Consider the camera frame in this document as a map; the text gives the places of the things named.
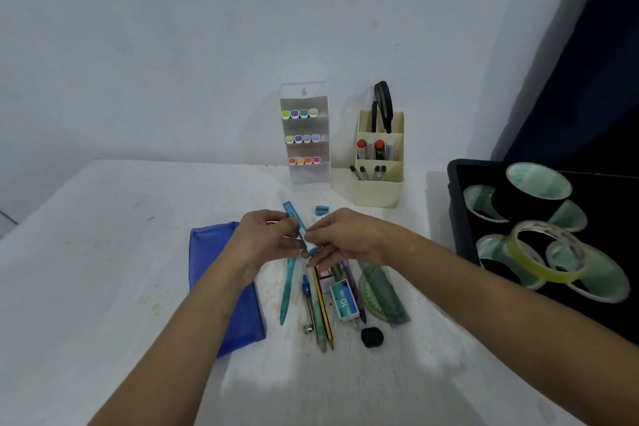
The person's left hand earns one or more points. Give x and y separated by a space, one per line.
267 238

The person's right hand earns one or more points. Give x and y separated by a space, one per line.
359 238

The small blue sharpener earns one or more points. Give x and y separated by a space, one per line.
322 210

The cream pen holder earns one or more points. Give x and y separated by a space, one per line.
379 193

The pink label lead case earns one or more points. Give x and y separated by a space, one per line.
324 281

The green transparent protractor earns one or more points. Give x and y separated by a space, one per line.
367 293

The pile of pens and markers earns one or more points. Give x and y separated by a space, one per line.
288 291

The teal staples box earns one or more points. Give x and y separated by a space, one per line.
344 301

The clear tiered organizer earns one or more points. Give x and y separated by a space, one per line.
309 176

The green transparent ruler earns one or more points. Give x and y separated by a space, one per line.
394 308

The blue mesh pencil pouch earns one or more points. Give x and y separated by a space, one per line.
244 321

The red capped white marker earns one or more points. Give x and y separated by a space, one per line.
362 144

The red capped black marker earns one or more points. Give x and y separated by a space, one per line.
380 144

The small black cap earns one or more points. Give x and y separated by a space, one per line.
372 337

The yellow clear tape roll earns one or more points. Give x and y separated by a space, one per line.
519 261

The black plastic tray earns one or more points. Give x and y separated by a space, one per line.
614 191

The person's left forearm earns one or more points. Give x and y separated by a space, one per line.
174 351

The person's right forearm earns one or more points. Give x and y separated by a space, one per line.
524 326

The dark blue curtain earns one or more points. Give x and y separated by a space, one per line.
599 91

